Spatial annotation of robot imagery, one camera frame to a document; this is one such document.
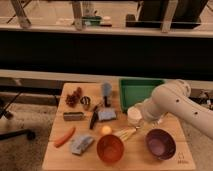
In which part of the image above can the blue sponge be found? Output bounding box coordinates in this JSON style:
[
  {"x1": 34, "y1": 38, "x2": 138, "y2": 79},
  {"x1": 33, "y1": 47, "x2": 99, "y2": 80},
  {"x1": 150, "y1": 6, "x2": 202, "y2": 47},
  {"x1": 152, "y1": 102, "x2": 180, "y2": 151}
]
[{"x1": 98, "y1": 110, "x2": 117, "y2": 121}]

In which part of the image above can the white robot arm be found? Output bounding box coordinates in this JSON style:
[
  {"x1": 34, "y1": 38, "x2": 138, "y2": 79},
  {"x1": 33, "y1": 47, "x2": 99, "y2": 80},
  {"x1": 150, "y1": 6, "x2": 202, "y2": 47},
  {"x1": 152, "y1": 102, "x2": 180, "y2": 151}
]
[{"x1": 134, "y1": 80, "x2": 213, "y2": 139}]

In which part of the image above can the white plastic cup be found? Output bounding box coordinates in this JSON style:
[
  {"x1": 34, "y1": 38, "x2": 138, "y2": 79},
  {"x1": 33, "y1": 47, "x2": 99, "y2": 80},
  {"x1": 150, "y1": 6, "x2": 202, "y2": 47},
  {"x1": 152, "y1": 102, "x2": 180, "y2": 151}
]
[{"x1": 127, "y1": 106, "x2": 142, "y2": 126}]

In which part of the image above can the green plastic tray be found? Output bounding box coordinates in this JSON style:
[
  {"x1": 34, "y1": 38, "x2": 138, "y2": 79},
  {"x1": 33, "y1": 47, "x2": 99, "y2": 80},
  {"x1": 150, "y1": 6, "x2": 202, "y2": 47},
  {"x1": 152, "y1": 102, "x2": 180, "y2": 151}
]
[{"x1": 119, "y1": 79, "x2": 164, "y2": 113}]

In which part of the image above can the brown grape bunch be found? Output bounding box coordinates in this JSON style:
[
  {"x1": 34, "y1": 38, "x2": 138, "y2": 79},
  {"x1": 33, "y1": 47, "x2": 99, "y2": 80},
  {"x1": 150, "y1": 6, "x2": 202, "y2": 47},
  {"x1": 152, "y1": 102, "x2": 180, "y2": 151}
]
[{"x1": 65, "y1": 87, "x2": 82, "y2": 107}]

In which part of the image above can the yellow ball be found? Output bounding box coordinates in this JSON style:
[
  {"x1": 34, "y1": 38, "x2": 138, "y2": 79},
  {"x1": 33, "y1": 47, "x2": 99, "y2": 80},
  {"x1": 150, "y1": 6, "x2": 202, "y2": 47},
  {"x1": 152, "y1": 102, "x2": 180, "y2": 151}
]
[{"x1": 101, "y1": 125, "x2": 112, "y2": 135}]

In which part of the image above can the wooden board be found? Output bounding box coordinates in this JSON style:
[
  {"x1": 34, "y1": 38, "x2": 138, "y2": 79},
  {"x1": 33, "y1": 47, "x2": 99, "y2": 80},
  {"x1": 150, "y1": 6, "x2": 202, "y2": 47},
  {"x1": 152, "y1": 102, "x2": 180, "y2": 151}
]
[{"x1": 42, "y1": 83, "x2": 196, "y2": 171}]

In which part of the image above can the grey rectangular block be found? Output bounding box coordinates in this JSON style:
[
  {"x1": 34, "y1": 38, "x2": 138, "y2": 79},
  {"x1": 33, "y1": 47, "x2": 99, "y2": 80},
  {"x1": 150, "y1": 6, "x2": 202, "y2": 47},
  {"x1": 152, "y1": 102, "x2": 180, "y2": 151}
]
[{"x1": 63, "y1": 112, "x2": 84, "y2": 121}]

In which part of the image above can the bamboo whisk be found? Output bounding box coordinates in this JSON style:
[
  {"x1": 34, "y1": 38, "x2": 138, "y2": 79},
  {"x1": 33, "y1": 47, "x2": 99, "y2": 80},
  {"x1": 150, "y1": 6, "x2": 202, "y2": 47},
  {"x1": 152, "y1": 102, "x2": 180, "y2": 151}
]
[{"x1": 114, "y1": 121, "x2": 159, "y2": 142}]

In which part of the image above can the orange bowl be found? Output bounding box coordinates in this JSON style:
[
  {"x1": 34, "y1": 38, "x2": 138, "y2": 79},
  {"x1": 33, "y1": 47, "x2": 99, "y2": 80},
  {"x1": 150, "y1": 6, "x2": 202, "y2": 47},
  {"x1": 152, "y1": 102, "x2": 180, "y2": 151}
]
[{"x1": 96, "y1": 135, "x2": 124, "y2": 163}]

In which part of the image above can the blue crumpled cloth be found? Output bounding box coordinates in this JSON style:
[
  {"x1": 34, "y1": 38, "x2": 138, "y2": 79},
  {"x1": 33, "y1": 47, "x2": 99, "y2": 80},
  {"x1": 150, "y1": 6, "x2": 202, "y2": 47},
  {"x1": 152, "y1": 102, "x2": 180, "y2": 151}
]
[{"x1": 70, "y1": 134, "x2": 94, "y2": 155}]

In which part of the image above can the orange carrot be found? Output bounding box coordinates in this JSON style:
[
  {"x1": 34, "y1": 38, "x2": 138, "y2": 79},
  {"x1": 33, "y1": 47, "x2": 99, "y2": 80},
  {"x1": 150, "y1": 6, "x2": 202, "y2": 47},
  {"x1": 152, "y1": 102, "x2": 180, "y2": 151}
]
[{"x1": 54, "y1": 127, "x2": 76, "y2": 148}]

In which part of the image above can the purple bowl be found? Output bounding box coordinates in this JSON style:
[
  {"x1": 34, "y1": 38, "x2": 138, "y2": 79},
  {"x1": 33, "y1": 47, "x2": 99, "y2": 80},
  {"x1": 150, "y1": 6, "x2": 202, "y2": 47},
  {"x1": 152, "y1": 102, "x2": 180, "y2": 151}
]
[{"x1": 145, "y1": 129, "x2": 176, "y2": 160}]

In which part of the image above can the black office chair base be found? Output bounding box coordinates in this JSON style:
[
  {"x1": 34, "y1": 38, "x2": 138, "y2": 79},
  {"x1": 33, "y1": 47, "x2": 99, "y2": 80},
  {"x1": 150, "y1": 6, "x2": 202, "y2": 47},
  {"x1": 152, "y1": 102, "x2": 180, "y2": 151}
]
[{"x1": 0, "y1": 92, "x2": 36, "y2": 141}]

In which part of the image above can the black handled knife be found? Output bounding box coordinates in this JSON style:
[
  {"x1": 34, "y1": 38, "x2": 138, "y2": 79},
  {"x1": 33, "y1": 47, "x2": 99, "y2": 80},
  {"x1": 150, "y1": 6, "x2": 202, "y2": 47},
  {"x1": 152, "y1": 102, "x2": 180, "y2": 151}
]
[{"x1": 89, "y1": 106, "x2": 98, "y2": 130}]

